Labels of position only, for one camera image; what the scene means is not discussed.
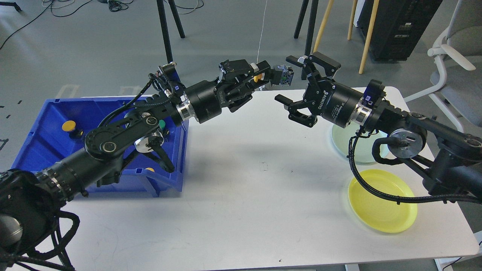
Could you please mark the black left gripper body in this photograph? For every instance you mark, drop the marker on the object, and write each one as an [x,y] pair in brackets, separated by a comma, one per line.
[208,98]

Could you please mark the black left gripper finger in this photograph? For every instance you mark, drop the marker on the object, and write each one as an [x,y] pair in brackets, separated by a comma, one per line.
[258,69]
[234,72]

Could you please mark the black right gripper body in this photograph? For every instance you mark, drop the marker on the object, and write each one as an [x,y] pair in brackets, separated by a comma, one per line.
[332,101]

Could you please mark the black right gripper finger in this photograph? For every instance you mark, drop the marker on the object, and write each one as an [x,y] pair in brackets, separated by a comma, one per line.
[316,66]
[293,107]

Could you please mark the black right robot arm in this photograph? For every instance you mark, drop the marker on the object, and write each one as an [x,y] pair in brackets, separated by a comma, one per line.
[449,161]

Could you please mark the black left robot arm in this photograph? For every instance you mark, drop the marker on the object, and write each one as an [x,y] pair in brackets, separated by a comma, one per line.
[35,230]

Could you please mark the green push button right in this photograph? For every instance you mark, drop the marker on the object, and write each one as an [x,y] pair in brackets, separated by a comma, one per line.
[162,127]

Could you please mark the pale green plate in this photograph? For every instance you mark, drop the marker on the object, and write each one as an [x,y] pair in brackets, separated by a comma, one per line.
[363,152]

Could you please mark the yellow plate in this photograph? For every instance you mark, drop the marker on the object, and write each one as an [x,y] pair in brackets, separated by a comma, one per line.
[381,214]

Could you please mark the black computer tower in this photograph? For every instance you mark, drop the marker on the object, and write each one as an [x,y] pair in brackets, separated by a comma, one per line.
[399,24]

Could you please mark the black tripod left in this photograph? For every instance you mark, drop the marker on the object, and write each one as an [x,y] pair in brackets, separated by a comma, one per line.
[164,27]

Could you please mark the white office chair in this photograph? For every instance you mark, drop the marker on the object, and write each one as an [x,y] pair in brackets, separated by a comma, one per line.
[456,83]

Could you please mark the blue plastic bin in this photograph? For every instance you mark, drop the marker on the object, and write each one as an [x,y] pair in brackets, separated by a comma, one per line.
[47,143]

